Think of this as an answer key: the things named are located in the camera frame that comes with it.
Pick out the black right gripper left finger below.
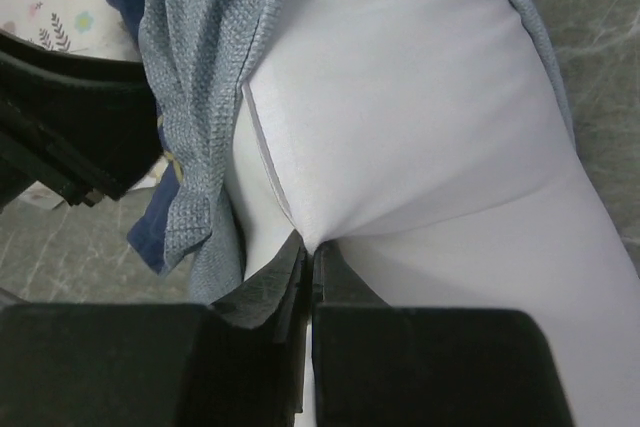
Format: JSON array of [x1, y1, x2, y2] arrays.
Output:
[[1, 236, 306, 426]]

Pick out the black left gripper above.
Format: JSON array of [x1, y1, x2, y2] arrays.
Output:
[[1, 33, 162, 206]]

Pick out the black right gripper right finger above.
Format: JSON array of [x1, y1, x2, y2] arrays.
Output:
[[312, 242, 573, 426]]

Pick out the blue pillowcase with gold print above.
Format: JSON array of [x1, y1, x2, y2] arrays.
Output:
[[82, 0, 581, 304]]

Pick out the floral white pillow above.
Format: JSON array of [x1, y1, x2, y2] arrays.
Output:
[[1, 0, 167, 206]]

